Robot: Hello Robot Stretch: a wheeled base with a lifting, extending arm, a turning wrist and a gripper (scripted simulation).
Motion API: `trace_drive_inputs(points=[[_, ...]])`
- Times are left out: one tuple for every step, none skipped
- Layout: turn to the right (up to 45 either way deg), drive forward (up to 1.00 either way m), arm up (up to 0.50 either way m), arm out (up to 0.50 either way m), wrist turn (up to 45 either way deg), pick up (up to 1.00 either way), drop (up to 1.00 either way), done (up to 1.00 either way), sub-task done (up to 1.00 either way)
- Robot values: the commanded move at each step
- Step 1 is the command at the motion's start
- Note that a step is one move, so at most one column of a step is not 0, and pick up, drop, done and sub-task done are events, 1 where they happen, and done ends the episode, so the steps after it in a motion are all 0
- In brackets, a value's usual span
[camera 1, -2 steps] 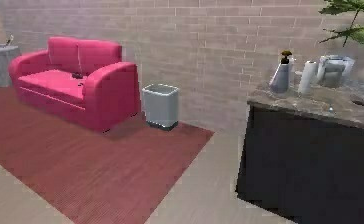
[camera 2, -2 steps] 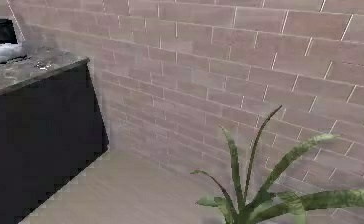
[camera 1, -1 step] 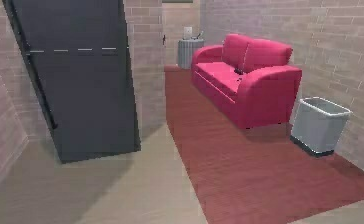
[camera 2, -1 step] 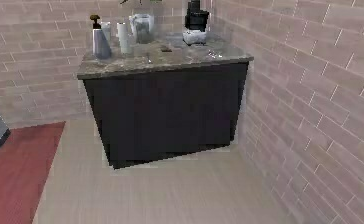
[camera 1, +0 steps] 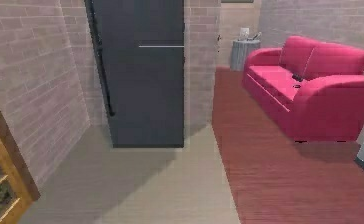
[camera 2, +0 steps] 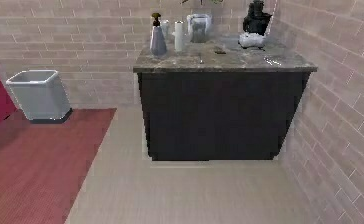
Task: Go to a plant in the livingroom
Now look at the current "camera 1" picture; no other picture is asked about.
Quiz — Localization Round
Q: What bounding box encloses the wooden glazed door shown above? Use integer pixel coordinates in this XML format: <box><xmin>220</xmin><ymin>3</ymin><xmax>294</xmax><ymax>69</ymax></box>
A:
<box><xmin>0</xmin><ymin>89</ymin><xmax>42</xmax><ymax>224</ymax></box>

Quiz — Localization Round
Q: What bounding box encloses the dark grey fridge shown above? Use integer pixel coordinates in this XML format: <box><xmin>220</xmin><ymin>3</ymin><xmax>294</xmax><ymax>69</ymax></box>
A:
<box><xmin>84</xmin><ymin>0</ymin><xmax>185</xmax><ymax>149</ymax></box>

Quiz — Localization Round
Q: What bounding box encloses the pink sofa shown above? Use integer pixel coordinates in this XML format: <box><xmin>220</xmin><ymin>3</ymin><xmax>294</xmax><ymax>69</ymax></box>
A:
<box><xmin>241</xmin><ymin>35</ymin><xmax>364</xmax><ymax>144</ymax></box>

